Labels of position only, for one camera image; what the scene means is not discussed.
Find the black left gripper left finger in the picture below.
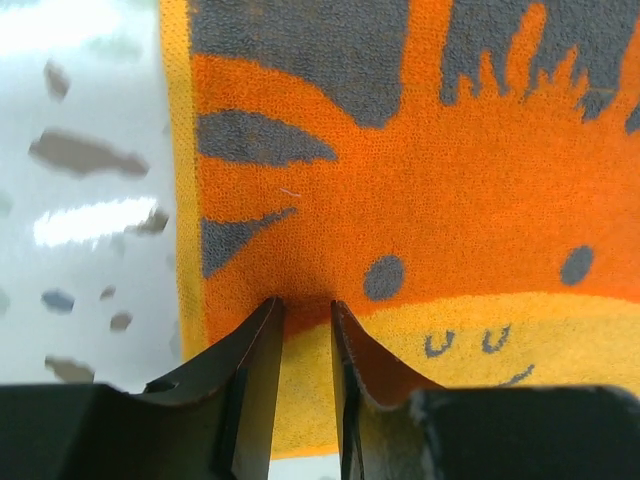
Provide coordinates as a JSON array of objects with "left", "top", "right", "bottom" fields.
[{"left": 1, "top": 298, "right": 284, "bottom": 479}]

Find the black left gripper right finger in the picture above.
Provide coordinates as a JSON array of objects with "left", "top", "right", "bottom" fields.
[{"left": 331, "top": 301, "right": 639, "bottom": 480}]

